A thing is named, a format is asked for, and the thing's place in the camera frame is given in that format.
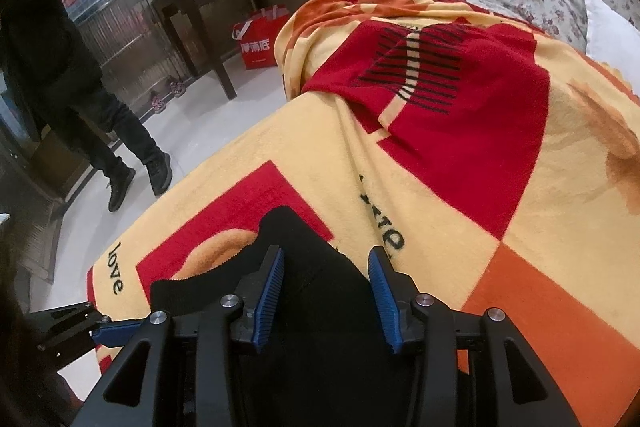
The orange red printed blanket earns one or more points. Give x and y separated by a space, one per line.
450 157

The black pants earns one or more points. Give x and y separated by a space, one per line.
320 307

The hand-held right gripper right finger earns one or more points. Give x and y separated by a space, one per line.
385 302

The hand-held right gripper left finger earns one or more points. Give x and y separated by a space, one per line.
267 302

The white pillow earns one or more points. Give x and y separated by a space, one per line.
612 34

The red shopping bag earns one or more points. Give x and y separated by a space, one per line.
257 42

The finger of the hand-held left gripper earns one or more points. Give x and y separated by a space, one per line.
115 331

